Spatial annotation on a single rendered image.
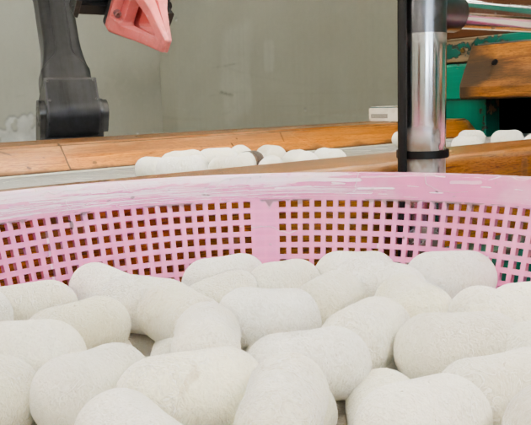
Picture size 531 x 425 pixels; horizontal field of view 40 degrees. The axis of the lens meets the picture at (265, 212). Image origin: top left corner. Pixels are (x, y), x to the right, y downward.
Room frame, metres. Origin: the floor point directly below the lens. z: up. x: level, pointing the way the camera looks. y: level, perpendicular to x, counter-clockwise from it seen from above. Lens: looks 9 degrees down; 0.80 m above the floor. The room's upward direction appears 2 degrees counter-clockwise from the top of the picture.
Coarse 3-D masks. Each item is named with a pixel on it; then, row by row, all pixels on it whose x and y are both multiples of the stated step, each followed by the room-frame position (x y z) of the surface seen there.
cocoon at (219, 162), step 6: (222, 156) 0.53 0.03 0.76; (228, 156) 0.53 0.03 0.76; (234, 156) 0.52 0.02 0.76; (210, 162) 0.53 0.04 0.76; (216, 162) 0.53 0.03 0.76; (222, 162) 0.52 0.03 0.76; (228, 162) 0.52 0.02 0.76; (234, 162) 0.52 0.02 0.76; (240, 162) 0.52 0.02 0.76; (246, 162) 0.52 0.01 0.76; (210, 168) 0.53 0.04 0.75; (216, 168) 0.52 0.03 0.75; (222, 168) 0.52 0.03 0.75
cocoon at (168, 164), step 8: (160, 160) 0.52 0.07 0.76; (168, 160) 0.52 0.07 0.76; (176, 160) 0.52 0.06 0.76; (184, 160) 0.52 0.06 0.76; (192, 160) 0.52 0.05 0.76; (200, 160) 0.52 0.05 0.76; (160, 168) 0.51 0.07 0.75; (168, 168) 0.51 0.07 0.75; (176, 168) 0.51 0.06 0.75; (184, 168) 0.51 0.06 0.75; (192, 168) 0.51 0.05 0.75; (200, 168) 0.52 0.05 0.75
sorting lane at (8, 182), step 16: (384, 144) 0.88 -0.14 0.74; (448, 144) 0.86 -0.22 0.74; (16, 176) 0.61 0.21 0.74; (32, 176) 0.62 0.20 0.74; (48, 176) 0.62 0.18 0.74; (64, 176) 0.61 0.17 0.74; (80, 176) 0.61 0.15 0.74; (96, 176) 0.60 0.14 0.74; (112, 176) 0.60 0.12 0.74; (128, 176) 0.60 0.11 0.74
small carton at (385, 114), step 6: (372, 108) 0.99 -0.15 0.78; (378, 108) 0.98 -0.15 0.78; (384, 108) 0.97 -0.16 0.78; (390, 108) 0.96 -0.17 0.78; (396, 108) 0.95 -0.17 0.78; (372, 114) 0.99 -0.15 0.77; (378, 114) 0.98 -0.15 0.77; (384, 114) 0.97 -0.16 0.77; (390, 114) 0.96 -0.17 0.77; (396, 114) 0.95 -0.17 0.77; (372, 120) 0.99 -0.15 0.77; (378, 120) 0.98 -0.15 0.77; (384, 120) 0.97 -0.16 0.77; (390, 120) 0.96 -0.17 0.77; (396, 120) 0.95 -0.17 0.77
